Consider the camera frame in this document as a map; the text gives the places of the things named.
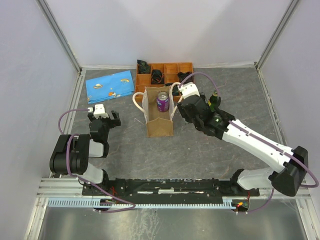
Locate green glass bottle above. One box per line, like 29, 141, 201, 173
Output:
207, 90, 219, 112

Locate purple soda can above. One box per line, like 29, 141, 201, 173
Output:
156, 91, 170, 112

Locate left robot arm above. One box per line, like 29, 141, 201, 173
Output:
49, 108, 121, 195

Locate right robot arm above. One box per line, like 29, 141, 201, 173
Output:
177, 93, 308, 197

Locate black item behind bag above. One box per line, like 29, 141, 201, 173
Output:
164, 82, 180, 96

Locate blue space-print cloth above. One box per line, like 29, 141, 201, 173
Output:
85, 70, 135, 104

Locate wooden compartment tray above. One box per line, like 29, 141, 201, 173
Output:
135, 62, 194, 92

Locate dark packet in tray corner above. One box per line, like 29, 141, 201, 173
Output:
137, 59, 151, 74

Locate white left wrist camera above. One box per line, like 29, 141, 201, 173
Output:
87, 104, 109, 119

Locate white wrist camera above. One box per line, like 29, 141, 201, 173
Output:
87, 104, 109, 119
178, 82, 200, 99

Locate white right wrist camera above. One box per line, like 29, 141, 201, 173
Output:
178, 82, 200, 99

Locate black straps in tray right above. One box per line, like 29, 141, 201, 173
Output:
177, 70, 195, 83

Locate black straps in tray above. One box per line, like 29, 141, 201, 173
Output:
177, 70, 195, 83
150, 69, 164, 85

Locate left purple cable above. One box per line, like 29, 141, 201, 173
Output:
57, 108, 137, 214

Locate black straps in tray centre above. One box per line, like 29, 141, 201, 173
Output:
150, 69, 164, 85

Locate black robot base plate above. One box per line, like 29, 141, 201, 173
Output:
98, 178, 260, 205

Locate aluminium frame rail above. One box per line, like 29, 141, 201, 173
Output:
36, 178, 83, 198

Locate light blue cable duct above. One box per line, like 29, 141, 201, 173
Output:
46, 196, 238, 208

